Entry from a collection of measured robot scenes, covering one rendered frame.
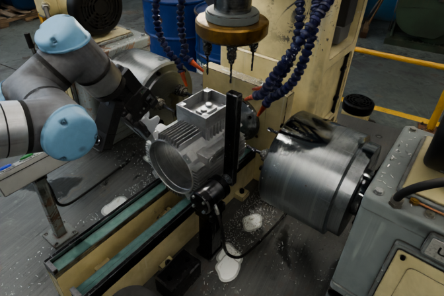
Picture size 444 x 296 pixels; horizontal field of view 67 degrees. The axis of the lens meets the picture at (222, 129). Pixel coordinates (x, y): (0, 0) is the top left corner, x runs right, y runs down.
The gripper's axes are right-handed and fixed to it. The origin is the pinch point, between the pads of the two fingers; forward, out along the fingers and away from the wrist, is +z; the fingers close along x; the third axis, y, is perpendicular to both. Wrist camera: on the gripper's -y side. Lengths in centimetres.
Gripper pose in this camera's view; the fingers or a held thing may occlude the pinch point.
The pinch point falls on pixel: (147, 138)
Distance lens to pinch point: 85.2
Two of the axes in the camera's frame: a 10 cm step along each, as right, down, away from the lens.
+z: 2.8, 4.8, 8.3
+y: 5.5, -7.9, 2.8
